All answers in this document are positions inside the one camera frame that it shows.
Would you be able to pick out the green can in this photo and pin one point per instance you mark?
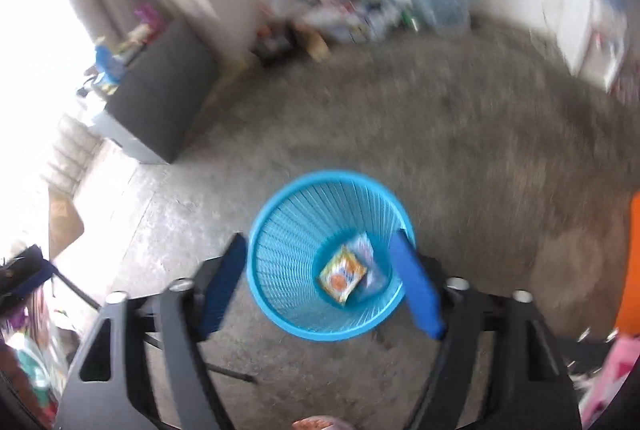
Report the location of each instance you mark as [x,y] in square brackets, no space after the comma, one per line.
[412,19]

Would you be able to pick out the brown cardboard sheet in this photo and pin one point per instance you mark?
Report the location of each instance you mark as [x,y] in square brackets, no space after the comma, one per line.
[62,225]

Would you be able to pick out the pile of plastic bottles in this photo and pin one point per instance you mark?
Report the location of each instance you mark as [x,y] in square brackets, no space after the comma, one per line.
[350,17]

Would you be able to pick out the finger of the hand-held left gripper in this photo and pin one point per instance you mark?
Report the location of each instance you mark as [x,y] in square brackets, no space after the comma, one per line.
[32,282]

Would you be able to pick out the white water dispenser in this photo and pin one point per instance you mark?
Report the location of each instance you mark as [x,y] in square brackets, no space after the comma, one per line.
[585,34]

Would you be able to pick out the pile of colourful small items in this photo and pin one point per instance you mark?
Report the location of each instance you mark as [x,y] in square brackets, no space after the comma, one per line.
[115,54]

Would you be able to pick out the orange yellow snack packet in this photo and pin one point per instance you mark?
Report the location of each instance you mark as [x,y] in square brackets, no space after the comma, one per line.
[342,277]

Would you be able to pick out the grey cabinet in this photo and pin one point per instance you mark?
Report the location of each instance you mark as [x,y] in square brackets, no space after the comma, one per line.
[160,89]

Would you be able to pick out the pink cloth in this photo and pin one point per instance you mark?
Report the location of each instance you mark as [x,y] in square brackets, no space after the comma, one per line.
[320,423]

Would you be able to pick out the blue plastic mesh wastebasket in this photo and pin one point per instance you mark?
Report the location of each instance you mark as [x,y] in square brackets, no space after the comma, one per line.
[290,230]

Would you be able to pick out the colourful cloth pile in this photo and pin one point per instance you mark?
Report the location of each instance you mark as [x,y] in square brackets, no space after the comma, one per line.
[30,360]

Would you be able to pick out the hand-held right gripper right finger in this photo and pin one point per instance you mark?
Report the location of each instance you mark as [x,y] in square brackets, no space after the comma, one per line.
[417,290]

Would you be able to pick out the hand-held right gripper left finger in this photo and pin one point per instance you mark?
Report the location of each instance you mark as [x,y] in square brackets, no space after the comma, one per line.
[227,280]

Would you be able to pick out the clear plastic wrapper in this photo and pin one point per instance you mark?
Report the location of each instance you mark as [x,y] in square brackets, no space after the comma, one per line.
[376,277]

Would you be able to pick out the brown cardboard piece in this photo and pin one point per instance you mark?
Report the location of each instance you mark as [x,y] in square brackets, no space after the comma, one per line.
[315,45]

